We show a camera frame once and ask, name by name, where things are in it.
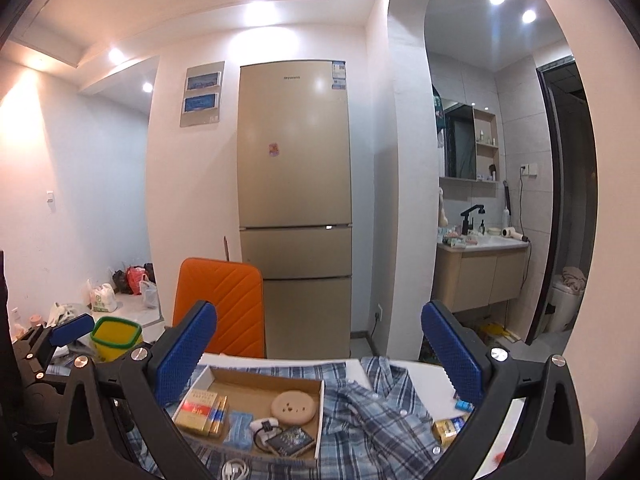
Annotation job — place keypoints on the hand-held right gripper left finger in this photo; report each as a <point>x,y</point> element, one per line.
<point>185,350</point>

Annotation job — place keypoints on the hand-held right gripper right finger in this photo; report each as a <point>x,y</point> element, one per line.
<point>450,350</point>

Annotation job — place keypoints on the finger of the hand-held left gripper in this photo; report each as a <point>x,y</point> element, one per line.
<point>47,380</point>
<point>72,329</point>

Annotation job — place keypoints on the gold and blue carton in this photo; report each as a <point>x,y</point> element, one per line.
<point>197,412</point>

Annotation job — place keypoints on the shallow cardboard box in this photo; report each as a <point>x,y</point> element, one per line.
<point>240,385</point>

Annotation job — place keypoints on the light blue tissue packet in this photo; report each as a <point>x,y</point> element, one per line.
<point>237,427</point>

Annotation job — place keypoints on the beige round cushion pad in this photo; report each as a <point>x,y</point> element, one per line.
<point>295,407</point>

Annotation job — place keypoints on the dark packet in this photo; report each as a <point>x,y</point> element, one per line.
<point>290,442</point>

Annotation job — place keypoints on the pink cup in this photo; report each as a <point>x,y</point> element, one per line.
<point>35,319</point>

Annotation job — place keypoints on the white bag green print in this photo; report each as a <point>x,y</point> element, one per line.
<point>102,299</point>

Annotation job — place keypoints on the yellow bin green rim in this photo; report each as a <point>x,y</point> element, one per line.
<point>115,340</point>

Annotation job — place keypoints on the orange chair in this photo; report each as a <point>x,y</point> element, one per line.
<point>225,300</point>

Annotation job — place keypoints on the white plastic bag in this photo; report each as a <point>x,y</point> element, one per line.
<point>149,295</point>

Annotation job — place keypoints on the yellow snack packet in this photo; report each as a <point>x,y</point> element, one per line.
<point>445,430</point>

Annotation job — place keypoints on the red plastic bag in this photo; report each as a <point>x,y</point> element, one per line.
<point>136,280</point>

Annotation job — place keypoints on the beige vanity cabinet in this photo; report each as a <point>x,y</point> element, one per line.
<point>480,275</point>

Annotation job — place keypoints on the blue plaid shirt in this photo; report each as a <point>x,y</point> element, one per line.
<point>380,420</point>

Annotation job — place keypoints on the white hair dryer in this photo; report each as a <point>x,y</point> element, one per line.
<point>511,233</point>

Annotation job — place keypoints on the black faucet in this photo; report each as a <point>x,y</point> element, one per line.
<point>467,217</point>

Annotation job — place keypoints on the black hair styling wand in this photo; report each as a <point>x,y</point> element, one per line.
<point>506,205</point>

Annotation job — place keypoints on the beige refrigerator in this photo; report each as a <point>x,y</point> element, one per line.
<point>295,160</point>

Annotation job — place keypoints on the grey electrical panel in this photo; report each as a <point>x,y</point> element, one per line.
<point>202,95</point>

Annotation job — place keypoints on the dark door frame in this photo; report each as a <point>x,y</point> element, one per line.
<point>555,185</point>

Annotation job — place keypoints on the white wall socket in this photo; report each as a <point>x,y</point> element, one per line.
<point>528,169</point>

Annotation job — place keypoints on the mirror wall cabinet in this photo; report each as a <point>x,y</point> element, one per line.
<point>460,142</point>

